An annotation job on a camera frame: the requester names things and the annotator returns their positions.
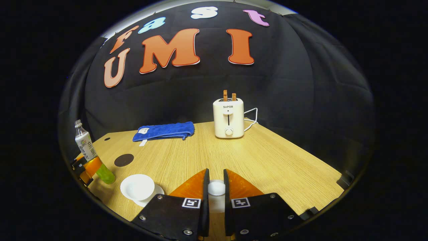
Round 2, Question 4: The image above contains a cream white toaster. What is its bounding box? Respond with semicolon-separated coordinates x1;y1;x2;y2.
213;98;245;139

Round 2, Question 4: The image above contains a clear water bottle white label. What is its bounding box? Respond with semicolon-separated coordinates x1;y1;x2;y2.
74;119;116;185

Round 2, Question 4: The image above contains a black table edge clamp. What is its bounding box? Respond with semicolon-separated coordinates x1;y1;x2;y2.
336;171;355;190
299;207;320;221

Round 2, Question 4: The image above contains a white teacup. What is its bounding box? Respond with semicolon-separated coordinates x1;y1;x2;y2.
120;174;155;201

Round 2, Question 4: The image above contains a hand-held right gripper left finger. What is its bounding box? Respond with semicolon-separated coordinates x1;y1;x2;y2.
130;168;210;241

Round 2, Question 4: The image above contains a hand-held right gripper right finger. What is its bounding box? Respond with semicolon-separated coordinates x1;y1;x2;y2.
223;169;306;241

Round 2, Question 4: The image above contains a blue folded towel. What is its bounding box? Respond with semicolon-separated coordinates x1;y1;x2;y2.
132;121;195;147

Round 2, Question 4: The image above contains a white saucer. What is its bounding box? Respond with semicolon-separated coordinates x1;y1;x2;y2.
132;183;165;208

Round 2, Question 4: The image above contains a dark round coaster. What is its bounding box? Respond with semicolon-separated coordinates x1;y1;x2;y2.
114;153;134;167

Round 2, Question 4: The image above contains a white toaster cable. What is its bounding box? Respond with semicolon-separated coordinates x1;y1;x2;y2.
243;107;259;132

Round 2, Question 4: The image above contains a black backdrop cloth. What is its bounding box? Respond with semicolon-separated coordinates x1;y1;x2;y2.
59;0;375;174

